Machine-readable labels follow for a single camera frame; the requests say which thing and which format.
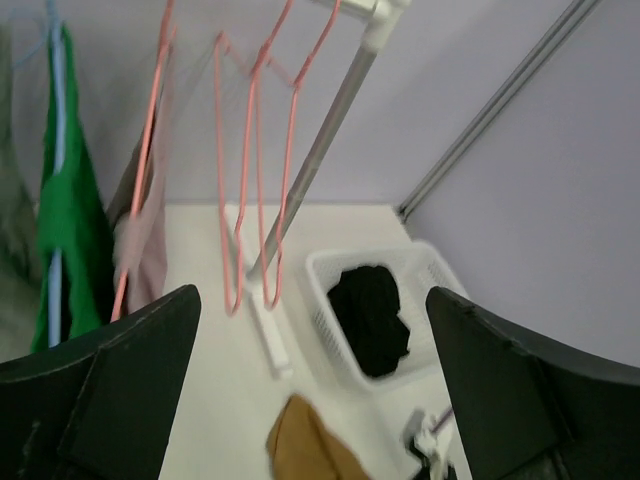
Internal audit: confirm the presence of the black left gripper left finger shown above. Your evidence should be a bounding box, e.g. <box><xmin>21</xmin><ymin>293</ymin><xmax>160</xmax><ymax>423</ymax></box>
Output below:
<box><xmin>1</xmin><ymin>285</ymin><xmax>201</xmax><ymax>479</ymax></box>

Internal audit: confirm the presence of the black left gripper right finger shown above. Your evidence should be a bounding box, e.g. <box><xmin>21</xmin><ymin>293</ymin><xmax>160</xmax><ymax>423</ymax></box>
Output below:
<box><xmin>427</xmin><ymin>287</ymin><xmax>639</xmax><ymax>479</ymax></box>

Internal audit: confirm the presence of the mauve pink tank top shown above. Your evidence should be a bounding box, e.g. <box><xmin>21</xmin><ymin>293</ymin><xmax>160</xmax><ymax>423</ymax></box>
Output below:
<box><xmin>106</xmin><ymin>29</ymin><xmax>176</xmax><ymax>311</ymax></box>

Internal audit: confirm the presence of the black tank top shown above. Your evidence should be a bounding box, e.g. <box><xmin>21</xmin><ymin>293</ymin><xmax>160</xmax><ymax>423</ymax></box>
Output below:
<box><xmin>328</xmin><ymin>265</ymin><xmax>410</xmax><ymax>379</ymax></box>

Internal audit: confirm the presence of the pink hanger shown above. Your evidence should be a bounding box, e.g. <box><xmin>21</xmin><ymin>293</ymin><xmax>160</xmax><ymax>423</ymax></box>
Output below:
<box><xmin>247</xmin><ymin>0</ymin><xmax>343</xmax><ymax>309</ymax></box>
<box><xmin>109</xmin><ymin>0</ymin><xmax>177</xmax><ymax>321</ymax></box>
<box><xmin>212</xmin><ymin>0</ymin><xmax>296</xmax><ymax>316</ymax></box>

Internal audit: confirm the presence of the mustard brown tank top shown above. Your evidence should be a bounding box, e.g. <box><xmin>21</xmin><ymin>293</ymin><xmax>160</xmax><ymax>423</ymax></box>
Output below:
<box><xmin>266</xmin><ymin>394</ymin><xmax>370</xmax><ymax>480</ymax></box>

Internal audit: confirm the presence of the green tank top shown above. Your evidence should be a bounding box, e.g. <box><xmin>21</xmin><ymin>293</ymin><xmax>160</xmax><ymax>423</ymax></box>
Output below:
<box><xmin>37</xmin><ymin>26</ymin><xmax>114</xmax><ymax>341</ymax></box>

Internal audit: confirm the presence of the grey tank top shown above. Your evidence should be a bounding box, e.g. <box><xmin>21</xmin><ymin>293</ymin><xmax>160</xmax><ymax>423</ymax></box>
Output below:
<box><xmin>0</xmin><ymin>29</ymin><xmax>46</xmax><ymax>286</ymax></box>

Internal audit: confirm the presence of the blue hanger right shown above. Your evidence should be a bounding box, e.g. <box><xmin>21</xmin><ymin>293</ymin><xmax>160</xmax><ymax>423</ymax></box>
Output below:
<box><xmin>31</xmin><ymin>1</ymin><xmax>67</xmax><ymax>352</ymax></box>

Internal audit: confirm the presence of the white plastic laundry basket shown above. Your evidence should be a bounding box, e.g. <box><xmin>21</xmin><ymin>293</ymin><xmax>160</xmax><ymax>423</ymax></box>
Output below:
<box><xmin>305</xmin><ymin>241</ymin><xmax>466</xmax><ymax>393</ymax></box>

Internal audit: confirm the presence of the metal clothes rack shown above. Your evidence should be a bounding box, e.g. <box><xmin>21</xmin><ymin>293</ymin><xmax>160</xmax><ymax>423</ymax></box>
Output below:
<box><xmin>213</xmin><ymin>1</ymin><xmax>410</xmax><ymax>379</ymax></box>

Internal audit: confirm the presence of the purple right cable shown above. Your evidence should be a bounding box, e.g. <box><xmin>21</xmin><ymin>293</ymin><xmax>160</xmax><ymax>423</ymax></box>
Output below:
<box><xmin>430</xmin><ymin>406</ymin><xmax>455</xmax><ymax>431</ymax></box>

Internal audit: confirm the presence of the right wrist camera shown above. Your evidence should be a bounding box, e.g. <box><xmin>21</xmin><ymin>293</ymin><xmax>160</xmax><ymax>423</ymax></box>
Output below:
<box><xmin>401</xmin><ymin>406</ymin><xmax>458</xmax><ymax>480</ymax></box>

